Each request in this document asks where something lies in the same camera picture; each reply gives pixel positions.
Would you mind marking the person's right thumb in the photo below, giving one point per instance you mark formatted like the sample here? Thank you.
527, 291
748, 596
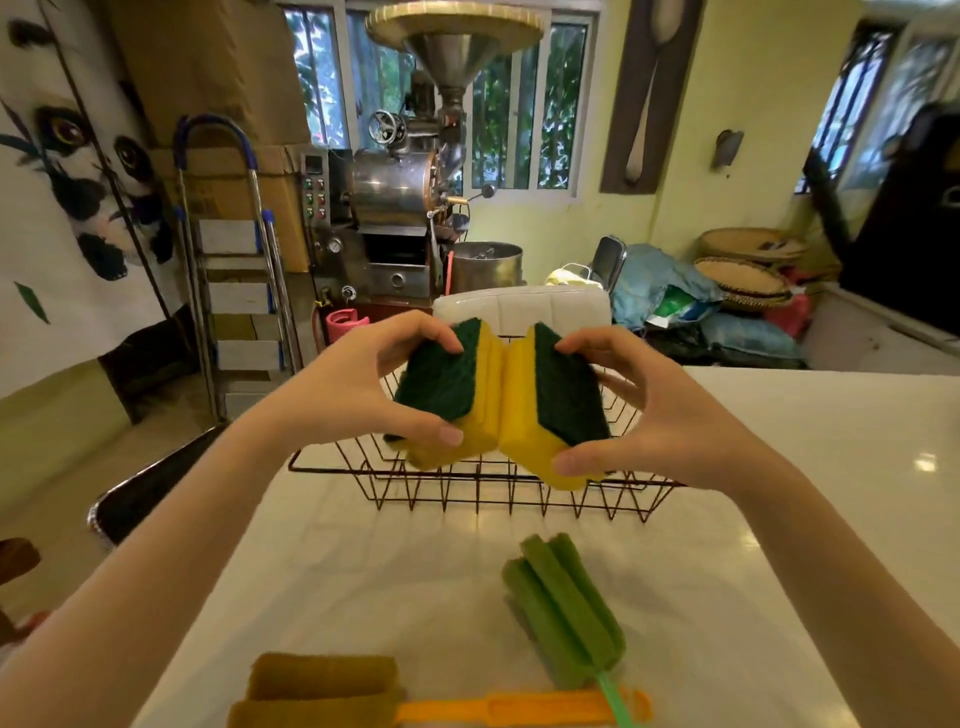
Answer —
592, 457

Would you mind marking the large blue sack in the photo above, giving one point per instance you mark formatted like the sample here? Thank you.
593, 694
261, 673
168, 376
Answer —
652, 274

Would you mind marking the red bag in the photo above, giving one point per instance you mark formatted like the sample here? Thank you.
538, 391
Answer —
791, 315

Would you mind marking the person's left forearm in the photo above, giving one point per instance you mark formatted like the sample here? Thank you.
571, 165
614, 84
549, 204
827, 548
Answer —
142, 570

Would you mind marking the green sponge bottle brush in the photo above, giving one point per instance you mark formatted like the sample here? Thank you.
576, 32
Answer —
566, 607

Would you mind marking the window with white bars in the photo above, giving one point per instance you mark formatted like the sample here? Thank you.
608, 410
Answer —
555, 105

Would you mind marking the yellow and white bundle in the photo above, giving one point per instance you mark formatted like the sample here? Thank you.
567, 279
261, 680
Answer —
570, 277

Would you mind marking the brown spoon wall picture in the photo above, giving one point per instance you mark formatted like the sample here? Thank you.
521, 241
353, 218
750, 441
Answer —
651, 97

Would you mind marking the metal folding chair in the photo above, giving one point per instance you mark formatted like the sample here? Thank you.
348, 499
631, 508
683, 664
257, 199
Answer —
607, 261

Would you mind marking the person's left thumb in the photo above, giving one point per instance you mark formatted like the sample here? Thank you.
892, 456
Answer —
424, 429

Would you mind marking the green and white bag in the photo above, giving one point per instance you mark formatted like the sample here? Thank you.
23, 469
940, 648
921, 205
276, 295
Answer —
673, 306

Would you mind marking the yellow sponge with green scourer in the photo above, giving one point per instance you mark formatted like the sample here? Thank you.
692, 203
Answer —
559, 397
442, 382

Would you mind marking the grey wall lamp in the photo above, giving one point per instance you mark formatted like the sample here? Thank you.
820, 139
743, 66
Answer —
726, 148

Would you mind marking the person's left hand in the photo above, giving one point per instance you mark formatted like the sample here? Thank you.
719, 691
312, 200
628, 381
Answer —
337, 394

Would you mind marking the white padded chair back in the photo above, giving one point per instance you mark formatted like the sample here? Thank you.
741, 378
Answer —
525, 309

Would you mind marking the black chair with metal rim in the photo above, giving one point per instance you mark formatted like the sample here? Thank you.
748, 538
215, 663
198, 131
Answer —
150, 487

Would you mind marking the large cardboard box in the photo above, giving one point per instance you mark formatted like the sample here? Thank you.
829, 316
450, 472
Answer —
210, 67

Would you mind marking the round woven bamboo tray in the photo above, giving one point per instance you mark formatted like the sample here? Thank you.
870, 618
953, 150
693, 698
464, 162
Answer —
742, 281
750, 244

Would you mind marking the large black appliance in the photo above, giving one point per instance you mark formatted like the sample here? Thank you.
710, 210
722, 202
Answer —
907, 225

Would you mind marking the pink plastic container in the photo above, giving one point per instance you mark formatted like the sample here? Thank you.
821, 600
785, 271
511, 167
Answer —
343, 324

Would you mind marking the small blue sack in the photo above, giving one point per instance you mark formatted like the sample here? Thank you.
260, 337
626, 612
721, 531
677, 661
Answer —
750, 336

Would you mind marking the person's right forearm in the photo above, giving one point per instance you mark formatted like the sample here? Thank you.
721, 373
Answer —
847, 592

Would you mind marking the panda wall painting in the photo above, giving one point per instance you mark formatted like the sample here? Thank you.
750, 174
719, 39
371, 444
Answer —
60, 187

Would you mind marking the person's right hand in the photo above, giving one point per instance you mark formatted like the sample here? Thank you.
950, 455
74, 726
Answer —
682, 427

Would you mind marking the steel cooling drum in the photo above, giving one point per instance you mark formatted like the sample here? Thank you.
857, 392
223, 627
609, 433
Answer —
486, 268

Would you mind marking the steel coffee roaster machine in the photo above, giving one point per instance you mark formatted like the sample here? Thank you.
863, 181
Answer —
397, 187

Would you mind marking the white chest freezer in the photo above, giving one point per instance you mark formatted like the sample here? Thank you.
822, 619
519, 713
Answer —
877, 337

